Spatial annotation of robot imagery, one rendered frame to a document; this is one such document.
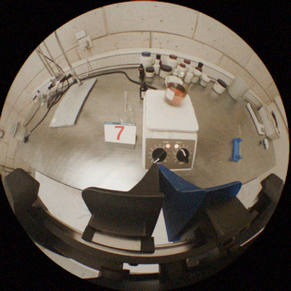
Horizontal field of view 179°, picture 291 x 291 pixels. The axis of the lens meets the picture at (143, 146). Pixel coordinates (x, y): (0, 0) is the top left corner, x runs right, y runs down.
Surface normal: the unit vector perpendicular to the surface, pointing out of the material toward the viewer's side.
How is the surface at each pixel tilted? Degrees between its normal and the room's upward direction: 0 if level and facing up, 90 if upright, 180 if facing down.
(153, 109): 0
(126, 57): 90
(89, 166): 0
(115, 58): 90
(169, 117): 0
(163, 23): 90
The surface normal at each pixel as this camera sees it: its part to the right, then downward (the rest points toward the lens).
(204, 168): 0.00, -0.29
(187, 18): -0.05, 0.95
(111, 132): -0.07, 0.39
